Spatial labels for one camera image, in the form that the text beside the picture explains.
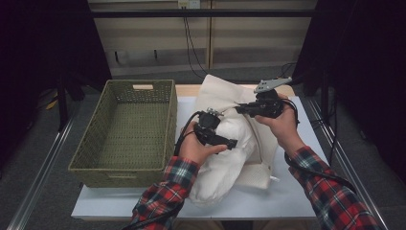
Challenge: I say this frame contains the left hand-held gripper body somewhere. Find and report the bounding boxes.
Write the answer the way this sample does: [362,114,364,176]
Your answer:
[192,107,225,147]

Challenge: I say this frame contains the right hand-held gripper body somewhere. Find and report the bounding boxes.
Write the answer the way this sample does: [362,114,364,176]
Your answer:
[253,76,293,119]

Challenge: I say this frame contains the white garment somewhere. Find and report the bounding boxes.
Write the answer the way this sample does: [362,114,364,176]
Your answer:
[188,109,258,207]

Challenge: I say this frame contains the person's left hand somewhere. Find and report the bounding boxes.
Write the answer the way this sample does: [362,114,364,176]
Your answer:
[178,122,228,167]

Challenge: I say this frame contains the person's right hand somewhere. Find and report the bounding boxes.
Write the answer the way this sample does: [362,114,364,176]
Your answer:
[254,93,305,157]

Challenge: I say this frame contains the black metal stand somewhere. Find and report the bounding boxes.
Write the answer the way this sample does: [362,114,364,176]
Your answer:
[320,68,330,128]
[56,71,70,132]

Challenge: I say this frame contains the green woven basket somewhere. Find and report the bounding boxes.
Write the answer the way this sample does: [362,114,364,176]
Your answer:
[67,79,178,189]

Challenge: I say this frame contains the black horizontal bar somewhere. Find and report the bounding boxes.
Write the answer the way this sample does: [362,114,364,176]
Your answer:
[89,9,318,19]

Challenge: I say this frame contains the left hand-held gripper black cable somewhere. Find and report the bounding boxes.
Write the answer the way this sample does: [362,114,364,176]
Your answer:
[172,110,204,157]

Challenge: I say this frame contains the hand-held gripper black cable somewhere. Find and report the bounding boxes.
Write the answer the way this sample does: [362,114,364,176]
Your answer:
[172,110,204,157]
[281,98,357,194]

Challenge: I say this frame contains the black floor cable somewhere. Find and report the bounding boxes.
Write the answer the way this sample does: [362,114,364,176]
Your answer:
[261,61,300,83]

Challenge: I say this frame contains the right hand-held gripper black cable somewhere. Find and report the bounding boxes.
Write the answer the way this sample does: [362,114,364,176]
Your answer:
[281,98,357,194]

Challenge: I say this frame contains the black hanging wall cables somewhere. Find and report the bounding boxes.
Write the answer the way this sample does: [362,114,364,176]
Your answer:
[182,15,213,81]

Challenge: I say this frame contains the metal floor rail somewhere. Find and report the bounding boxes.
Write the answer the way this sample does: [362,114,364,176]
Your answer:
[6,104,79,230]
[305,99,390,230]

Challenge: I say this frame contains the white wall outlet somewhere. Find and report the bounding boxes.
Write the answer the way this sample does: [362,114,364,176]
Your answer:
[177,0,202,10]

